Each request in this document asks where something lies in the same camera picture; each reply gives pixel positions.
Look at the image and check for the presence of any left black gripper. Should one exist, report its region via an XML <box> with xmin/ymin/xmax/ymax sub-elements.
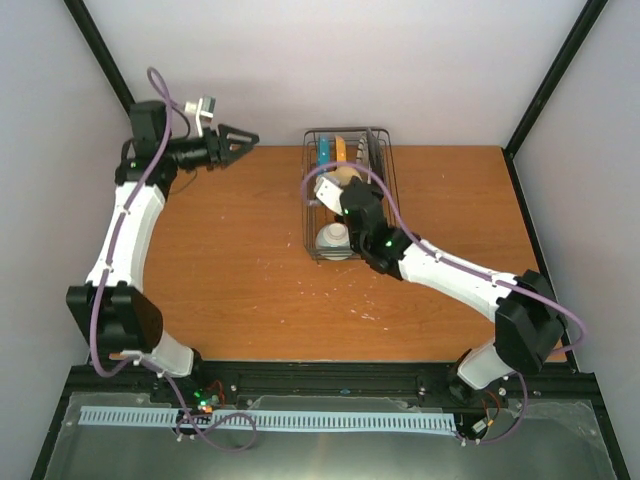
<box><xmin>164</xmin><ymin>124</ymin><xmax>259</xmax><ymax>172</ymax></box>

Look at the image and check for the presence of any cream yellow mug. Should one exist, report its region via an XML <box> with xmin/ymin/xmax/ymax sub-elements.
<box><xmin>326</xmin><ymin>166</ymin><xmax>362</xmax><ymax>187</ymax></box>

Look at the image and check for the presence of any light green ceramic bowl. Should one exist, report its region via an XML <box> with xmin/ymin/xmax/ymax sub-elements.
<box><xmin>315</xmin><ymin>222</ymin><xmax>352</xmax><ymax>261</ymax></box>

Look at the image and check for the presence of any orange polka dot plate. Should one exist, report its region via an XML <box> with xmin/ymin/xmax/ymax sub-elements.
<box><xmin>334</xmin><ymin>135</ymin><xmax>347</xmax><ymax>162</ymax></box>

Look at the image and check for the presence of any dark wire dish rack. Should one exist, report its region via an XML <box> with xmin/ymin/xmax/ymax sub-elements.
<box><xmin>302</xmin><ymin>126</ymin><xmax>400</xmax><ymax>261</ymax></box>

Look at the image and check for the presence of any black bottom plate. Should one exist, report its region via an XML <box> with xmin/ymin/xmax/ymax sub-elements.
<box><xmin>366</xmin><ymin>128</ymin><xmax>385</xmax><ymax>181</ymax></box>

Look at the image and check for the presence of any teal polka dot plate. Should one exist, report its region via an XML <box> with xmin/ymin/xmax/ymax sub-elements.
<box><xmin>316</xmin><ymin>135</ymin><xmax>331</xmax><ymax>166</ymax></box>

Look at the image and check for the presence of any white blue striped plate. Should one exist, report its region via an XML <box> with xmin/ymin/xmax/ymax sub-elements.
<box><xmin>356</xmin><ymin>133</ymin><xmax>369</xmax><ymax>167</ymax></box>

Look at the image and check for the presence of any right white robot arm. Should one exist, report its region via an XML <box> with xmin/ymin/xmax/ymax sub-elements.
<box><xmin>339</xmin><ymin>177</ymin><xmax>567</xmax><ymax>404</ymax></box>

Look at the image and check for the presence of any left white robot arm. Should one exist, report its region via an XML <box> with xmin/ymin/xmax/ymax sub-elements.
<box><xmin>66</xmin><ymin>96</ymin><xmax>259</xmax><ymax>403</ymax></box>

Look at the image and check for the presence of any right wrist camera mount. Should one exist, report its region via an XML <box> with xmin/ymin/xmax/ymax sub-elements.
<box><xmin>307</xmin><ymin>174</ymin><xmax>343</xmax><ymax>215</ymax></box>

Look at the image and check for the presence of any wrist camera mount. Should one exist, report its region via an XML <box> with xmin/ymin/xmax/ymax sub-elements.
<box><xmin>183</xmin><ymin>96</ymin><xmax>216</xmax><ymax>137</ymax></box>
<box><xmin>307</xmin><ymin>174</ymin><xmax>343</xmax><ymax>215</ymax></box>

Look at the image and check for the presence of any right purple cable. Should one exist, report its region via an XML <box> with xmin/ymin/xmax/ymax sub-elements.
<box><xmin>299</xmin><ymin>163</ymin><xmax>587</xmax><ymax>446</ymax></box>

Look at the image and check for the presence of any purple cable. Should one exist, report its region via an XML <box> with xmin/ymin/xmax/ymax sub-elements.
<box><xmin>89</xmin><ymin>67</ymin><xmax>259</xmax><ymax>452</ymax></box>
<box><xmin>299</xmin><ymin>163</ymin><xmax>587</xmax><ymax>446</ymax></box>

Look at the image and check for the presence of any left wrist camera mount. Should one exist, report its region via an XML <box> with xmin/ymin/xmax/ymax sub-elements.
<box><xmin>183</xmin><ymin>96</ymin><xmax>216</xmax><ymax>137</ymax></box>

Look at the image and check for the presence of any left black frame post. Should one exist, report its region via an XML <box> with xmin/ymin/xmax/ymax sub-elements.
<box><xmin>63</xmin><ymin>0</ymin><xmax>135</xmax><ymax>116</ymax></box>

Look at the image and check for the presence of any black frame post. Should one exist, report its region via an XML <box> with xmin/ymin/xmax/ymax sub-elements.
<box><xmin>63</xmin><ymin>0</ymin><xmax>135</xmax><ymax>116</ymax></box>
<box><xmin>503</xmin><ymin>0</ymin><xmax>610</xmax><ymax>156</ymax></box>

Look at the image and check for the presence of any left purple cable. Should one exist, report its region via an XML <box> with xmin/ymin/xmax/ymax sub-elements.
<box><xmin>89</xmin><ymin>67</ymin><xmax>259</xmax><ymax>452</ymax></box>

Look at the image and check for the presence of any black aluminium frame base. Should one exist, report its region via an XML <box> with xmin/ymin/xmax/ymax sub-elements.
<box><xmin>33</xmin><ymin>360</ymin><xmax>639</xmax><ymax>479</ymax></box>

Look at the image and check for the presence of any light blue slotted cable duct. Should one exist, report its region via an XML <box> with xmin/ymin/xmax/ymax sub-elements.
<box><xmin>77</xmin><ymin>406</ymin><xmax>456</xmax><ymax>436</ymax></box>

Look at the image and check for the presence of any right black frame post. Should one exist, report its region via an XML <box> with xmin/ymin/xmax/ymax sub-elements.
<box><xmin>503</xmin><ymin>0</ymin><xmax>610</xmax><ymax>156</ymax></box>

